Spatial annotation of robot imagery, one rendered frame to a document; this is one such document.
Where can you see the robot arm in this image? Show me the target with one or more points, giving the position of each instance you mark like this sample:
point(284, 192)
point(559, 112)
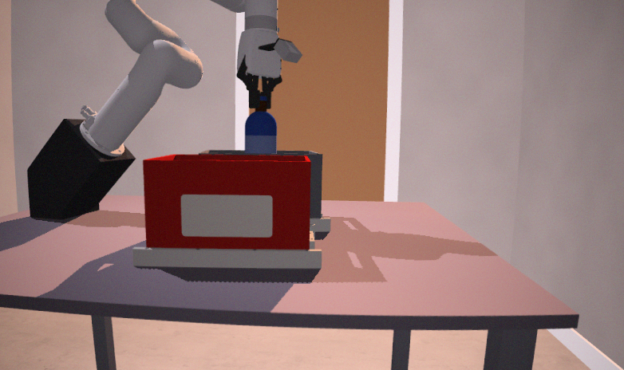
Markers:
point(163, 60)

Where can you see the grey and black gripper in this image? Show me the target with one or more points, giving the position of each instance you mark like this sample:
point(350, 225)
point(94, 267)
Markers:
point(265, 65)

